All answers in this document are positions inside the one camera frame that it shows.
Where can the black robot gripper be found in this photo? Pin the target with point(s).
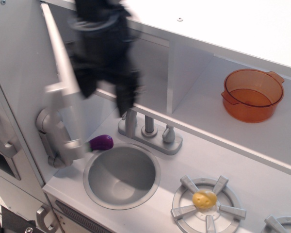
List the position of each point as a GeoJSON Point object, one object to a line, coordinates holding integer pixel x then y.
{"type": "Point", "coordinates": [101, 53]}

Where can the white toy microwave door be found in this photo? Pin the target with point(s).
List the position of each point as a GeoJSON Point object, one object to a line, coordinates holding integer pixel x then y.
{"type": "Point", "coordinates": [63, 98]}

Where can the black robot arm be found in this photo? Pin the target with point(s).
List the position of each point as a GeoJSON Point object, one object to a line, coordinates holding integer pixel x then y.
{"type": "Point", "coordinates": [98, 11]}

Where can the purple toy eggplant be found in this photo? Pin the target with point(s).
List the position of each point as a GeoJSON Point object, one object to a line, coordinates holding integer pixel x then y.
{"type": "Point", "coordinates": [101, 142]}

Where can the grey toy faucet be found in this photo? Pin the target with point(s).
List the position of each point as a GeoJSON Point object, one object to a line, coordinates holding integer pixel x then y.
{"type": "Point", "coordinates": [144, 130]}

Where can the grey round sink basin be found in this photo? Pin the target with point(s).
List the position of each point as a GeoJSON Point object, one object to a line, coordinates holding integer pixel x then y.
{"type": "Point", "coordinates": [123, 177]}

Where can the white toy kitchen shelf unit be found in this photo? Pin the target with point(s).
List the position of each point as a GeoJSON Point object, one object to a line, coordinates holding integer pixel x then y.
{"type": "Point", "coordinates": [186, 48]}

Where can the orange transparent plastic pot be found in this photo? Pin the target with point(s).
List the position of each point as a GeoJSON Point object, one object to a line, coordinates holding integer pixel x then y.
{"type": "Point", "coordinates": [252, 95]}

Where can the yellow toy potato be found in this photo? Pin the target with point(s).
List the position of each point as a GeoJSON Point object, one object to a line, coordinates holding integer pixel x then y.
{"type": "Point", "coordinates": [204, 199]}

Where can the grey stove burner grate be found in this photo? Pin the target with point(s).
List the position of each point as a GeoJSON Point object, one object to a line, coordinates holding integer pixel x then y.
{"type": "Point", "coordinates": [224, 217]}

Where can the grey toy wall phone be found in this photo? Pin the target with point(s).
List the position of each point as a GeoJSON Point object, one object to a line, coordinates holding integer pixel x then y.
{"type": "Point", "coordinates": [46, 136]}

